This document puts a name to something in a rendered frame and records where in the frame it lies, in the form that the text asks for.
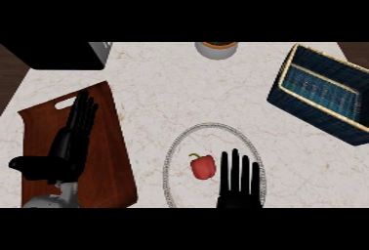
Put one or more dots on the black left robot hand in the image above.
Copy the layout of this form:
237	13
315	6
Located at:
72	143

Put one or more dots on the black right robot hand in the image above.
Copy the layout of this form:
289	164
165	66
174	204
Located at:
234	188

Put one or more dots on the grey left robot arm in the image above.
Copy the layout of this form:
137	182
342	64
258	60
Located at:
51	197

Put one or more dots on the red bell pepper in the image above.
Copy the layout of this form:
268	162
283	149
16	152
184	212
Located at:
203	167

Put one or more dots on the dark blue wicker basket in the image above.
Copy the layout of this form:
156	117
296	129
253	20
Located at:
321	94

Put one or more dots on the brown wooden cutting board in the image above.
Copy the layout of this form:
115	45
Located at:
107	156

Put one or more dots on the black and grey appliance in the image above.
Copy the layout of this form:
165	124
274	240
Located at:
62	55

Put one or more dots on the grey pot with orange rim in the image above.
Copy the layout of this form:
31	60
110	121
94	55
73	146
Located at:
217	50

